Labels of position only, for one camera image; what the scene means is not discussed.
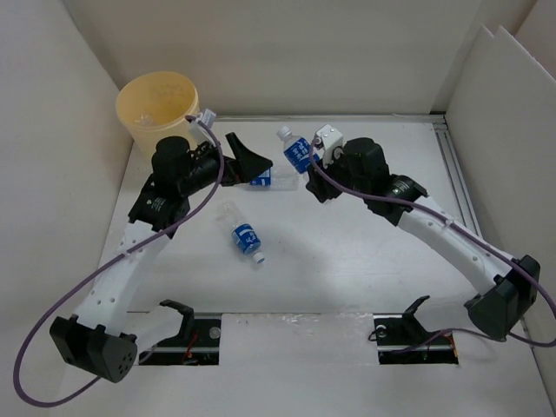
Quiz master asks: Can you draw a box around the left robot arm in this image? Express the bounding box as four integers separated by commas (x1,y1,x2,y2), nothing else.
50,133,273,383

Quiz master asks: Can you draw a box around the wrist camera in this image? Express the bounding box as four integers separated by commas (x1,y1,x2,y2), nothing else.
185,109,216,145
313,124,344,169

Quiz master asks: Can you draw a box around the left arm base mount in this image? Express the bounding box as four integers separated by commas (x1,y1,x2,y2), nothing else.
137,300,222,367

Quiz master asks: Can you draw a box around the yellow plastic bin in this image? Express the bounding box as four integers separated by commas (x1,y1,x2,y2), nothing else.
116,71,200,159

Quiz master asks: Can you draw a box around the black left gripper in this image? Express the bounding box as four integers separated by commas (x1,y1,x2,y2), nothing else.
179,133,271,196

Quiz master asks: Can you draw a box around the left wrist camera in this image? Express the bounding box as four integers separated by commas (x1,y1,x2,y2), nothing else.
185,109,216,145

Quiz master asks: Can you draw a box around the red label water bottle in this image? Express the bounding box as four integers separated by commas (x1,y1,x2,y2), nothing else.
134,114,157,128

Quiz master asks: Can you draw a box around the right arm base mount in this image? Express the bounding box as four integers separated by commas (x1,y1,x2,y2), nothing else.
367,295,459,365

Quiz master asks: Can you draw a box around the horizontal blue label bottle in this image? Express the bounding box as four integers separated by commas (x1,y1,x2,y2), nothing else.
248,165,299,191

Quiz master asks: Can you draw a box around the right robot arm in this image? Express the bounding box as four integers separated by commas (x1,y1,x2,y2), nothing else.
307,136,539,341

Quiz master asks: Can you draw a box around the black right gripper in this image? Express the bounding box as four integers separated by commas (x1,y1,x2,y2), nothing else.
306,145,369,202

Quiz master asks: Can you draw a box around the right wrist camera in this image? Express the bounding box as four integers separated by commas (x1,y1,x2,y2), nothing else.
313,124,344,169

